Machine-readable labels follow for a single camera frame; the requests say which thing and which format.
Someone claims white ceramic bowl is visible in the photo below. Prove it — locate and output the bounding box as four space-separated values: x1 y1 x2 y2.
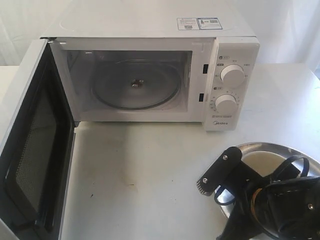
242 151 285 177

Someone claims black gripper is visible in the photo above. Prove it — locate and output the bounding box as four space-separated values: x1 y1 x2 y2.
196 146 320 240

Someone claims glass microwave turntable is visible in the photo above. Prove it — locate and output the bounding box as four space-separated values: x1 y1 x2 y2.
92 59 182 110

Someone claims round metal plate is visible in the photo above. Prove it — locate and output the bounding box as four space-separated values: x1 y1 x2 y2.
217 141 320 221

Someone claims lower white microwave knob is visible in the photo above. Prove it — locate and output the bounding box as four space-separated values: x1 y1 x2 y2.
214 94 238 115

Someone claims white microwave knob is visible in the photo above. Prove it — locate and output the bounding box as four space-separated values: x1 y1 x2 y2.
220 64 245 89
214 94 238 115

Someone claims white backdrop curtain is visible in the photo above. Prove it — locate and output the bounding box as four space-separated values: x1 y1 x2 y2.
0 0 320 77

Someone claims upper white microwave knob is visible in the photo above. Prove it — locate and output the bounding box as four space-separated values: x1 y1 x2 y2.
220 64 245 89

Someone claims white microwave door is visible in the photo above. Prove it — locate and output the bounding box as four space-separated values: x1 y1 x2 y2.
0 39 75 240

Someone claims white microwave oven body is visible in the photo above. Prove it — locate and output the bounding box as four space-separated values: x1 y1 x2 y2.
41 4 260 131

